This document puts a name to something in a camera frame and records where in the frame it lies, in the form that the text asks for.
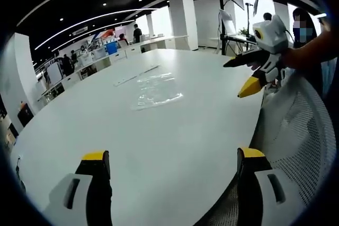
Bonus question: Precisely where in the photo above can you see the black monitor stand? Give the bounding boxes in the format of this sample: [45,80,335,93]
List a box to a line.
[218,0,256,55]

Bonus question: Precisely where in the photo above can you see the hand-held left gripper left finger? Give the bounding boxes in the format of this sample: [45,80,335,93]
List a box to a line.
[42,150,113,226]

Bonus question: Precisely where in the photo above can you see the white square pillar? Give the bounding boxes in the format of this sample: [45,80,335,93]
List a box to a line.
[168,0,199,51]

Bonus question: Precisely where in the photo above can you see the crinkled clear food packaging bag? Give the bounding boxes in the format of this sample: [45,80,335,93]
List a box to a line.
[130,72,184,112]

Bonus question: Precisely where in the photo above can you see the white mesh office chair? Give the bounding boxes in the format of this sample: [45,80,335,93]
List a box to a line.
[194,76,337,226]

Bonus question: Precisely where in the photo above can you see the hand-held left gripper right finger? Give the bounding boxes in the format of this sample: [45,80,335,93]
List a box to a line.
[236,147,301,226]

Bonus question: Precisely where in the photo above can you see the thin black cable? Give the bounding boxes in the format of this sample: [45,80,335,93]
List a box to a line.
[15,156,26,192]

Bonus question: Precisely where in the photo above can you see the light blue cloth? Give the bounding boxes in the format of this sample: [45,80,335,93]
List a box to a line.
[320,58,337,98]

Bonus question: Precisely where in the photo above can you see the black floor cabinet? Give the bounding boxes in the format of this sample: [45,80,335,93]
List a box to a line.
[16,101,34,128]

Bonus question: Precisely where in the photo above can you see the blue storage box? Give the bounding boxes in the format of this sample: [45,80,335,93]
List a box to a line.
[105,41,118,55]

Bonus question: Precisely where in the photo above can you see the small tilted monitor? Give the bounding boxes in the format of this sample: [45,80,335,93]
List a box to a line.
[219,9,237,35]

